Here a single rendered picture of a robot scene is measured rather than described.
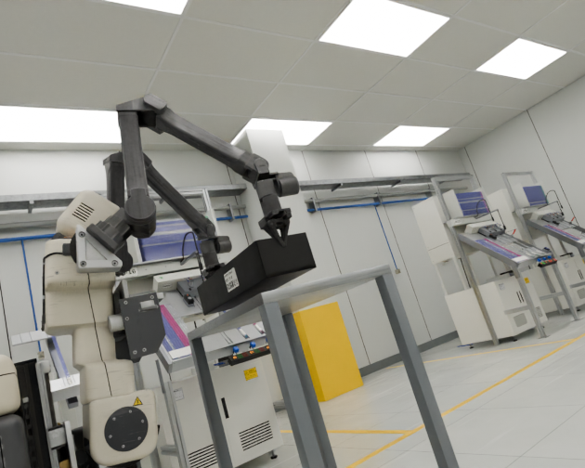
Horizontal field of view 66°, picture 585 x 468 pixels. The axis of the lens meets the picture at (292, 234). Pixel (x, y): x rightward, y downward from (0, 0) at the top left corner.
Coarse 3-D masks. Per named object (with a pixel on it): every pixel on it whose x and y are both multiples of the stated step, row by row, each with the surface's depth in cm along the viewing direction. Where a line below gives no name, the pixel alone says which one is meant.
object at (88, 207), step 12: (84, 192) 128; (72, 204) 126; (84, 204) 127; (96, 204) 128; (108, 204) 130; (60, 216) 124; (72, 216) 124; (84, 216) 126; (96, 216) 127; (108, 216) 129; (60, 228) 123; (72, 228) 124; (84, 228) 125
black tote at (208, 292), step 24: (264, 240) 129; (288, 240) 133; (240, 264) 138; (264, 264) 126; (288, 264) 130; (312, 264) 134; (216, 288) 157; (240, 288) 140; (264, 288) 145; (216, 312) 174
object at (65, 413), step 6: (54, 378) 213; (60, 402) 209; (66, 402) 210; (60, 408) 208; (66, 408) 209; (72, 408) 210; (60, 414) 209; (66, 414) 208; (72, 414) 210; (60, 420) 211; (72, 420) 209; (72, 426) 208; (78, 426) 209
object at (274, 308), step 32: (288, 288) 120; (320, 288) 125; (352, 288) 155; (384, 288) 137; (224, 320) 139; (256, 320) 176; (288, 320) 191; (192, 352) 170; (288, 352) 114; (416, 352) 133; (288, 384) 111; (416, 384) 131; (288, 416) 112; (320, 416) 184; (224, 448) 162; (320, 448) 181; (448, 448) 127
